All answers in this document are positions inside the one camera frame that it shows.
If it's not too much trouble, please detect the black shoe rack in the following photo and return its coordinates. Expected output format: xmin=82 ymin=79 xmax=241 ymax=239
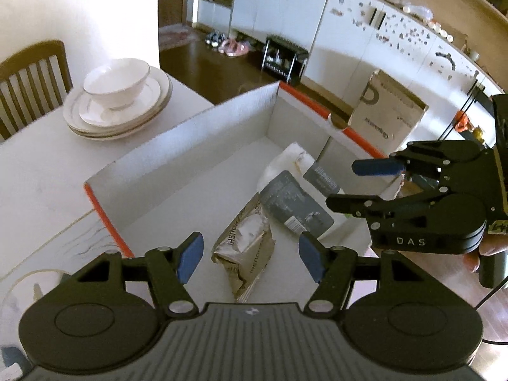
xmin=262 ymin=36 xmax=310 ymax=86

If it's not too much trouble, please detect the large white plate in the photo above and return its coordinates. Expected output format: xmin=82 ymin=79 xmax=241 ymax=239
xmin=63 ymin=67 xmax=174 ymax=141

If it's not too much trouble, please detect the brown door mat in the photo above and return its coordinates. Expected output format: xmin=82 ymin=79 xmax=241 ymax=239
xmin=159 ymin=23 xmax=199 ymax=51

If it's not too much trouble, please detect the clear plastic container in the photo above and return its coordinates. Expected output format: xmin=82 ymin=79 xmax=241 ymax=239
xmin=0 ymin=271 xmax=68 ymax=381

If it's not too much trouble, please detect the white crumpled tissue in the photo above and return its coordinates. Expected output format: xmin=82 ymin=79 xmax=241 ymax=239
xmin=257 ymin=142 xmax=318 ymax=191

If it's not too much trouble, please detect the brown paper bag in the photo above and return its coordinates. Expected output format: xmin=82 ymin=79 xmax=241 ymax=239
xmin=349 ymin=69 xmax=430 ymax=153

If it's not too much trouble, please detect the white porcelain bowl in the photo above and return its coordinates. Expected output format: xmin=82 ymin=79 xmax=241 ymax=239
xmin=83 ymin=58 xmax=151 ymax=110

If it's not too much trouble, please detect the small grey packet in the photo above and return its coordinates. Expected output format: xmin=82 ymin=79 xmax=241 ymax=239
xmin=304 ymin=162 xmax=350 ymax=193

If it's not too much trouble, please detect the white cardboard box orange rim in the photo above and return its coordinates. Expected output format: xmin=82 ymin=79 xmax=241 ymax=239
xmin=83 ymin=80 xmax=403 ymax=306

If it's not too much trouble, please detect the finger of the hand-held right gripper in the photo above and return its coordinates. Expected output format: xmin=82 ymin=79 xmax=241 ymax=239
xmin=352 ymin=140 xmax=484 ymax=182
xmin=325 ymin=186 xmax=452 ymax=228

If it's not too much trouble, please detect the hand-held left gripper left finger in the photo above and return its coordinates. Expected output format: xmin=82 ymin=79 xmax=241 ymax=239
xmin=59 ymin=232 xmax=205 ymax=317

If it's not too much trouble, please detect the beige snack wrapper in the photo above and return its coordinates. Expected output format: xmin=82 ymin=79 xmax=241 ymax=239
xmin=211 ymin=192 xmax=276 ymax=303

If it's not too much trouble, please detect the black wire stand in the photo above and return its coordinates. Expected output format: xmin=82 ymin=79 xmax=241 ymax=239
xmin=450 ymin=75 xmax=493 ymax=144

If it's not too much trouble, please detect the small white plate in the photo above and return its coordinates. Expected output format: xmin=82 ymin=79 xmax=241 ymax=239
xmin=78 ymin=75 xmax=163 ymax=127

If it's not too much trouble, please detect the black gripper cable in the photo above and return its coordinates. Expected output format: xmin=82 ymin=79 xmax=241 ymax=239
xmin=472 ymin=274 xmax=508 ymax=346

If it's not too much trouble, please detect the person's right hand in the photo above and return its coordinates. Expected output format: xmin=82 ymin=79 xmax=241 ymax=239
xmin=464 ymin=235 xmax=508 ymax=274

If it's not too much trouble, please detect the dark grey flat packet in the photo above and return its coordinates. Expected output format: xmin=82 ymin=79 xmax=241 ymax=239
xmin=258 ymin=170 xmax=335 ymax=233

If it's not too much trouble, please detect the white cabinet row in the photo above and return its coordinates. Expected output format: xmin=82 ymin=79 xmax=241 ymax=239
xmin=197 ymin=0 xmax=497 ymax=122

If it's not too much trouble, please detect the brown wooden chair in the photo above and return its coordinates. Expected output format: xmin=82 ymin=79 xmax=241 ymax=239
xmin=0 ymin=40 xmax=74 ymax=141

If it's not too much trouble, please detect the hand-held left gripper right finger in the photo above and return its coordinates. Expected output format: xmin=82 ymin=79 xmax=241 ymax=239
xmin=298 ymin=232 xmax=440 ymax=315

